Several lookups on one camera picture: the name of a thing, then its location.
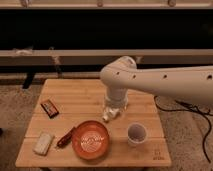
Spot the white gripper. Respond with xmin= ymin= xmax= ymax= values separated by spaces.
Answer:
xmin=102 ymin=97 xmax=128 ymax=122

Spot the dark orange-striped eraser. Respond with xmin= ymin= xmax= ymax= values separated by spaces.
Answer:
xmin=41 ymin=100 xmax=59 ymax=118

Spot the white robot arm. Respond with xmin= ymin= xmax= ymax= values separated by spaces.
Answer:
xmin=100 ymin=56 xmax=213 ymax=108

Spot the white sponge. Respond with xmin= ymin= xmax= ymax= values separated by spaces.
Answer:
xmin=33 ymin=132 xmax=54 ymax=156

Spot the white paper cup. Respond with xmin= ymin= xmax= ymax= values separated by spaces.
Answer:
xmin=127 ymin=122 xmax=147 ymax=147

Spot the orange bowl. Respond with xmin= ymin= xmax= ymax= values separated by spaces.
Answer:
xmin=72 ymin=120 xmax=110 ymax=160

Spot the small wooden table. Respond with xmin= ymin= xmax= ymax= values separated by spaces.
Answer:
xmin=16 ymin=79 xmax=171 ymax=168

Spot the red-brown marker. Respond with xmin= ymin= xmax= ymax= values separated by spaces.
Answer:
xmin=56 ymin=127 xmax=75 ymax=148

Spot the black cable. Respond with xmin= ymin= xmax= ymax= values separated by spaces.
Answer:
xmin=153 ymin=95 xmax=213 ymax=164

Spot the long white rail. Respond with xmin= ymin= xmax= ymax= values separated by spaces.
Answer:
xmin=0 ymin=49 xmax=213 ymax=58

